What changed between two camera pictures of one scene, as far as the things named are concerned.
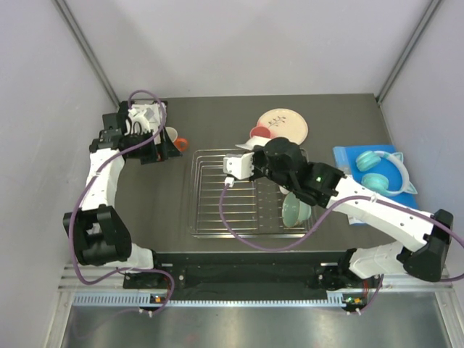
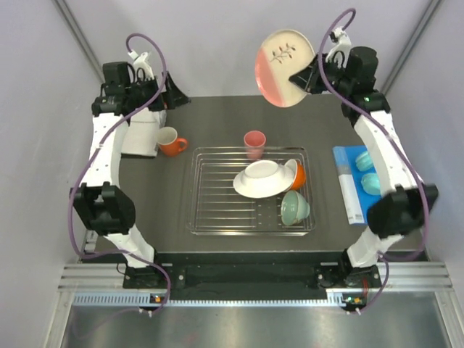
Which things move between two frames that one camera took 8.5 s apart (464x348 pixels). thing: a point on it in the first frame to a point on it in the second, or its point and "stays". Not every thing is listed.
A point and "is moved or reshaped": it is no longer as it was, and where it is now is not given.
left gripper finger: (169, 148) to (174, 97)
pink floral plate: (285, 123) to (279, 56)
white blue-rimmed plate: (254, 141) to (262, 178)
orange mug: (180, 143) stays
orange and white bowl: (283, 190) is moved or reshaped
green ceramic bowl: (294, 210) stays
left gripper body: (147, 154) to (142, 93)
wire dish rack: (222, 208) stays
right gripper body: (260, 166) to (336, 78)
